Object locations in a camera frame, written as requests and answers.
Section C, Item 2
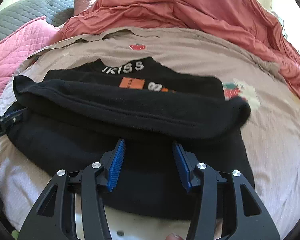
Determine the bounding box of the right hand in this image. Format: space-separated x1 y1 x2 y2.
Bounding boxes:
165 233 183 240

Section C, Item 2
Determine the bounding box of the grey quilted headboard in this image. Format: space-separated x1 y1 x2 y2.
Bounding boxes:
0 0 74 41

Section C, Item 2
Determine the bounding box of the pink quilted pillow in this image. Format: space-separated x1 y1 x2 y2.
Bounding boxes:
0 16 62 96

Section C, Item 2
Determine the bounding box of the coral red duvet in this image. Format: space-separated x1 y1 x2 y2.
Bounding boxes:
61 0 300 99

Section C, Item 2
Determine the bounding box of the black long-sleeve shirt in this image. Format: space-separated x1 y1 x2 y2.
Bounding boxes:
7 57 254 220

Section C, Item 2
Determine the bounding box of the dusty pink small pillow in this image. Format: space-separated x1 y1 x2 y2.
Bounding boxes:
73 0 95 16

